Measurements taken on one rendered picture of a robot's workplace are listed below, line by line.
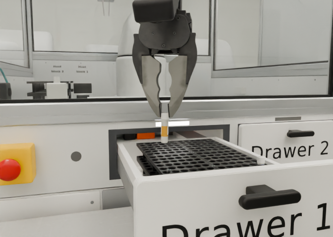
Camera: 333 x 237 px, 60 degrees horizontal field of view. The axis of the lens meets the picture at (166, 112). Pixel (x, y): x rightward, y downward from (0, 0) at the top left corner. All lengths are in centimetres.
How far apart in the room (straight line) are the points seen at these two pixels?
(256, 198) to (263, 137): 44
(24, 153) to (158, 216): 35
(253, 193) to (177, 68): 19
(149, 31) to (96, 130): 29
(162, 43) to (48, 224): 41
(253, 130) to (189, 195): 43
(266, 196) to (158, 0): 24
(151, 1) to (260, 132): 50
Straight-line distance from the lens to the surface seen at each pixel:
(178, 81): 41
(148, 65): 42
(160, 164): 48
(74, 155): 65
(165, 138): 43
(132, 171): 47
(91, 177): 66
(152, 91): 42
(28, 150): 61
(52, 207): 69
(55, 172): 66
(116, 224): 60
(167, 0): 33
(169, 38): 41
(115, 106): 63
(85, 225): 61
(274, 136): 78
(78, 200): 68
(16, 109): 64
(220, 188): 35
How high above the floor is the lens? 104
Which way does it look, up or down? 6 degrees down
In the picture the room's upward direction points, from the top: straight up
